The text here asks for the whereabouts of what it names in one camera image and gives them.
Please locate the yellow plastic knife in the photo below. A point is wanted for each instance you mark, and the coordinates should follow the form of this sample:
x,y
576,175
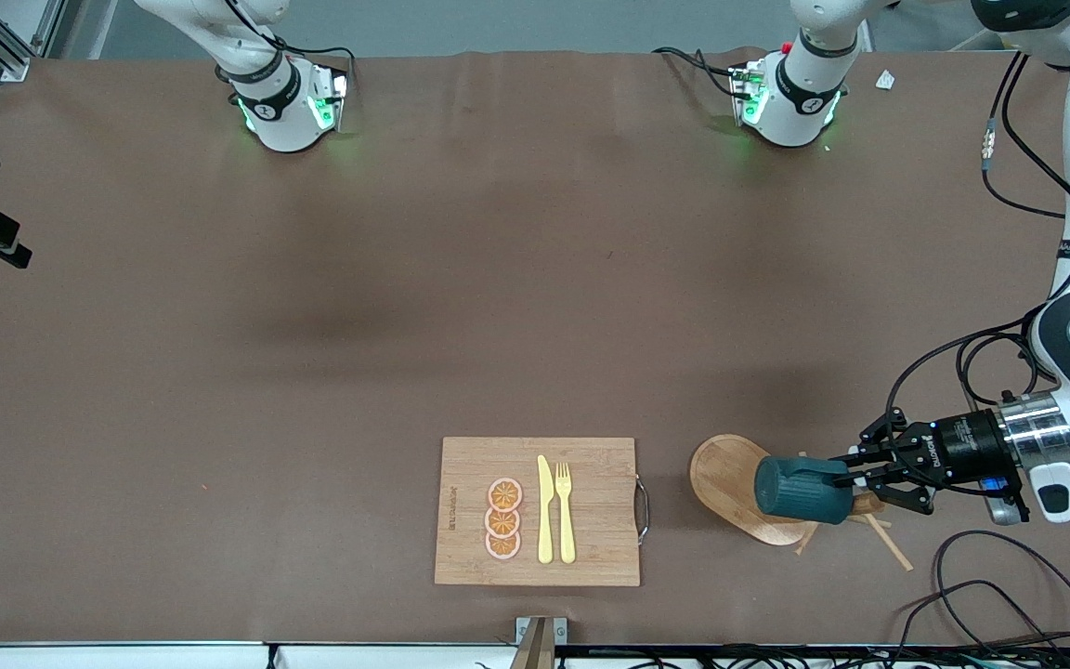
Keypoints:
x,y
545,511

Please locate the wooden cup rack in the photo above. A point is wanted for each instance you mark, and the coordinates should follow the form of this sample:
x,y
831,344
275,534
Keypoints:
x,y
721,474

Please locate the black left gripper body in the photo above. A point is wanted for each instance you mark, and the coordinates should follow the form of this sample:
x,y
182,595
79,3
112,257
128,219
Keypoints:
x,y
962,449

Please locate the brown table cover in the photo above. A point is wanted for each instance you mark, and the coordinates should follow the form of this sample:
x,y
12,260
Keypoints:
x,y
535,325

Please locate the toy orange slice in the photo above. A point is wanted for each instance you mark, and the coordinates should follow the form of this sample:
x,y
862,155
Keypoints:
x,y
504,494

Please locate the metal mount bracket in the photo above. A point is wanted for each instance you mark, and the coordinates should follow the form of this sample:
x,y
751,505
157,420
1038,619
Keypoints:
x,y
540,641

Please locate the white paper scrap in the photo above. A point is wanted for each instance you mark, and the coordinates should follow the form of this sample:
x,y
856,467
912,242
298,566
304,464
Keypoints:
x,y
885,80

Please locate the yellow plastic fork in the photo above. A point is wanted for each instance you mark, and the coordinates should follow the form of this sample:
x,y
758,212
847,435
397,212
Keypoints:
x,y
566,520

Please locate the wooden cutting board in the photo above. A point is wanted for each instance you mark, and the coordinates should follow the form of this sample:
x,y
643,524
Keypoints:
x,y
591,520

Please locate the dark green ribbed cup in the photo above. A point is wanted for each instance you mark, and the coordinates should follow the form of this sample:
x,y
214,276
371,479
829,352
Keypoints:
x,y
795,492

